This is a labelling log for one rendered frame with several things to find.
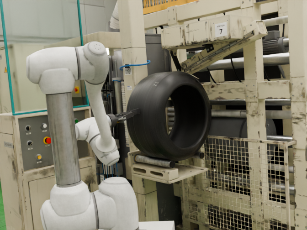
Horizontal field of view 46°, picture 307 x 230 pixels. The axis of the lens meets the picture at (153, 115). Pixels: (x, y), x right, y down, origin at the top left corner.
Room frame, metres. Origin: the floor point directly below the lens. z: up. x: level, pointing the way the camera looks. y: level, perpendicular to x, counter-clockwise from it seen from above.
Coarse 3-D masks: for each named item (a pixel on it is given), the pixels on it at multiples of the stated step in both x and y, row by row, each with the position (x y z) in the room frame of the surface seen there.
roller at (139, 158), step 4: (136, 156) 2.43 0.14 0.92; (140, 156) 2.41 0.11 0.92; (144, 156) 2.39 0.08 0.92; (136, 160) 2.43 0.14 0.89; (140, 160) 2.39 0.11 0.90; (144, 160) 2.36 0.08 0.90; (148, 160) 2.33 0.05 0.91; (152, 160) 2.31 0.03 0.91; (156, 160) 2.28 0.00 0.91; (160, 160) 2.26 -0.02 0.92; (164, 160) 2.23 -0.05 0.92; (168, 160) 2.22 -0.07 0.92; (156, 164) 2.28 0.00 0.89; (160, 164) 2.25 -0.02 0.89; (164, 164) 2.22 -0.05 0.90; (168, 164) 2.19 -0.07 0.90; (172, 164) 2.19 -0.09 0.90
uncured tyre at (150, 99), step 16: (144, 80) 2.33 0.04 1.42; (160, 80) 2.21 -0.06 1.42; (176, 80) 2.24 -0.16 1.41; (192, 80) 2.33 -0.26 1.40; (144, 96) 2.19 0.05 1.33; (160, 96) 2.15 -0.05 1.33; (176, 96) 2.62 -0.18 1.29; (192, 96) 2.57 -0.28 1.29; (144, 112) 2.15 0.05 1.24; (160, 112) 2.13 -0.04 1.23; (176, 112) 2.63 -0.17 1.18; (192, 112) 2.60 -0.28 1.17; (208, 112) 2.42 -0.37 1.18; (128, 128) 2.27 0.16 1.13; (144, 128) 2.15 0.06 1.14; (160, 128) 2.13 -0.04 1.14; (176, 128) 2.61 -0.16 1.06; (192, 128) 2.57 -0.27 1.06; (208, 128) 2.42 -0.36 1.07; (144, 144) 2.21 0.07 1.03; (160, 144) 2.15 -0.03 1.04; (176, 144) 2.55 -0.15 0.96; (192, 144) 2.47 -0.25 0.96; (176, 160) 2.26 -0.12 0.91
